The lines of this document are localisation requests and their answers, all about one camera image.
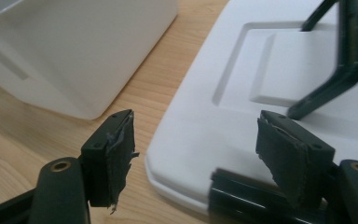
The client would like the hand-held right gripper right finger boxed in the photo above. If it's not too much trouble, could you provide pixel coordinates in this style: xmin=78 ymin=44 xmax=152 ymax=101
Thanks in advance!
xmin=255 ymin=109 xmax=337 ymax=210

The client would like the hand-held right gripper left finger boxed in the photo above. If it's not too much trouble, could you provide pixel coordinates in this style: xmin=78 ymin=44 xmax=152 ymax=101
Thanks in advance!
xmin=80 ymin=108 xmax=140 ymax=216

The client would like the white plastic lid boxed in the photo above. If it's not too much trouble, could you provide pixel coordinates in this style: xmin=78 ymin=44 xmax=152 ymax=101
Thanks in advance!
xmin=145 ymin=0 xmax=358 ymax=217

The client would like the black bent handle bar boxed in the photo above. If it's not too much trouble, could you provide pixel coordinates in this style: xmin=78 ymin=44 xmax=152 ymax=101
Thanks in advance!
xmin=286 ymin=0 xmax=358 ymax=121

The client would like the white plastic storage box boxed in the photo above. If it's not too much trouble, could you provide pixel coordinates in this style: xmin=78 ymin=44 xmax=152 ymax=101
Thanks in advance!
xmin=0 ymin=0 xmax=179 ymax=120

